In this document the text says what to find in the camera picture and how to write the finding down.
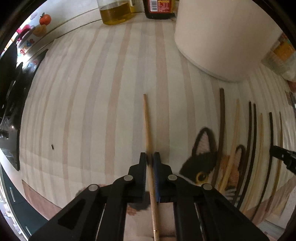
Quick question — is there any dark brown chopstick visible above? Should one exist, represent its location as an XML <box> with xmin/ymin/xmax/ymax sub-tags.
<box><xmin>211</xmin><ymin>88</ymin><xmax>226</xmax><ymax>187</ymax></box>

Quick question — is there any black chopstick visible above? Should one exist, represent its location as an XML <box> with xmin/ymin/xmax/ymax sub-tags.
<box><xmin>236</xmin><ymin>103</ymin><xmax>257</xmax><ymax>209</ymax></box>
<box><xmin>232</xmin><ymin>101</ymin><xmax>252</xmax><ymax>205</ymax></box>

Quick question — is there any striped cat placemat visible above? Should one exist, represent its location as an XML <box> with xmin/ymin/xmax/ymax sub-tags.
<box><xmin>19</xmin><ymin>14</ymin><xmax>296</xmax><ymax>241</ymax></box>

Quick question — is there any white cylindrical utensil holder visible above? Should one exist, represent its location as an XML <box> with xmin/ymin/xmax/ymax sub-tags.
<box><xmin>175</xmin><ymin>0</ymin><xmax>282</xmax><ymax>82</ymax></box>

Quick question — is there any black gas stove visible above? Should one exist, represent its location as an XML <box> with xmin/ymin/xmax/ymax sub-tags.
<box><xmin>1</xmin><ymin>44</ymin><xmax>48</xmax><ymax>171</ymax></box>

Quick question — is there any dark soy sauce bottle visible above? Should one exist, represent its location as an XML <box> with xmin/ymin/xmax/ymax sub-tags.
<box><xmin>143</xmin><ymin>0</ymin><xmax>175</xmax><ymax>20</ymax></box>

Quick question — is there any orange fruit magnet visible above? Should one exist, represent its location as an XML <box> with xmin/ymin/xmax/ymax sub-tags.
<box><xmin>39</xmin><ymin>13</ymin><xmax>52</xmax><ymax>26</ymax></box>

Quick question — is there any glass oil dispenser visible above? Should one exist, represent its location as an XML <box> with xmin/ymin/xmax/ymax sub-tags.
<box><xmin>97</xmin><ymin>0</ymin><xmax>133</xmax><ymax>25</ymax></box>

